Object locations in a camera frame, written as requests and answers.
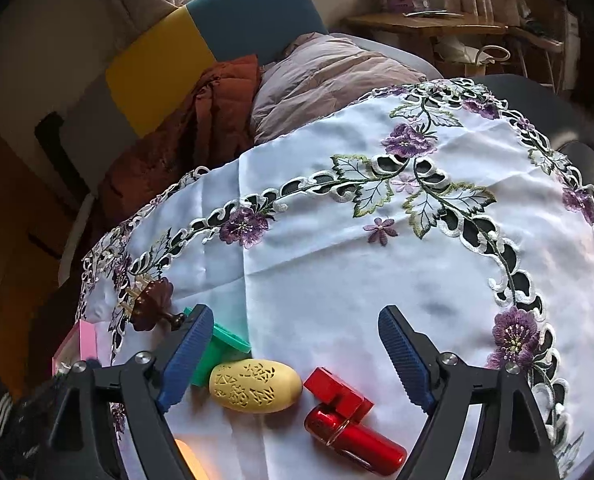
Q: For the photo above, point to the red plastic block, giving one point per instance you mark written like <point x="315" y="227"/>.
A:
<point x="334" y="390"/>

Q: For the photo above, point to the black leather chair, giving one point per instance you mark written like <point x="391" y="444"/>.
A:
<point x="584" y="170"/>

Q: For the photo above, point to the wooden wardrobe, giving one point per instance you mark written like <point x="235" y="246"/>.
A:
<point x="7" y="235"/>

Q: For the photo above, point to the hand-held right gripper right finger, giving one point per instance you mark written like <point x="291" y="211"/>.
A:
<point x="407" y="360"/>

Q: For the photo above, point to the red metal cylinder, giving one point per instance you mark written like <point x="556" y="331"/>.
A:
<point x="372" y="447"/>

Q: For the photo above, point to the wooden side shelf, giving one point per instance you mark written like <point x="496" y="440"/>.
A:
<point x="547" y="25"/>

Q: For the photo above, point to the teal plastic box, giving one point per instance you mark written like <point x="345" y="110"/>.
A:
<point x="227" y="347"/>

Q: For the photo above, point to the brown wooden brush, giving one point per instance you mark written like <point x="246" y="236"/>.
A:
<point x="152" y="302"/>

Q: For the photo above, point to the pink cardboard box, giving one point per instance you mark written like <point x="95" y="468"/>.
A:
<point x="79" y="342"/>

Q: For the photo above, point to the pale pink duvet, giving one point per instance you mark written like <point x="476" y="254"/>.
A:
<point x="317" y="85"/>

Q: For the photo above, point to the wooden side table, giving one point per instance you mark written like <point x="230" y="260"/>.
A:
<point x="427" y="25"/>

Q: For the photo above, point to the black rolled mat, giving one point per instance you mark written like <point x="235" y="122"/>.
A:
<point x="57" y="145"/>

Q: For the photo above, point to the orange plastic scoop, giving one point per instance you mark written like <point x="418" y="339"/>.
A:
<point x="192" y="460"/>

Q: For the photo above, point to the yellow perforated egg case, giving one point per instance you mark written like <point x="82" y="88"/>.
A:
<point x="257" y="385"/>

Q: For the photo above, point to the grey yellow blue headboard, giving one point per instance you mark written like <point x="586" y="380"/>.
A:
<point x="157" y="75"/>

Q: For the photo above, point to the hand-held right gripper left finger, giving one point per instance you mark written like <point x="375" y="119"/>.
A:
<point x="187" y="355"/>

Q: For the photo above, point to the rust brown quilted jacket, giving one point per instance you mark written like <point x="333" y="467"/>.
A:
<point x="187" y="145"/>

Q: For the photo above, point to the white embroidered floral tablecloth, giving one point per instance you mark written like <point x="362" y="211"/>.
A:
<point x="327" y="270"/>

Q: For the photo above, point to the grey booklet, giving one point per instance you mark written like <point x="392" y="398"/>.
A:
<point x="432" y="13"/>

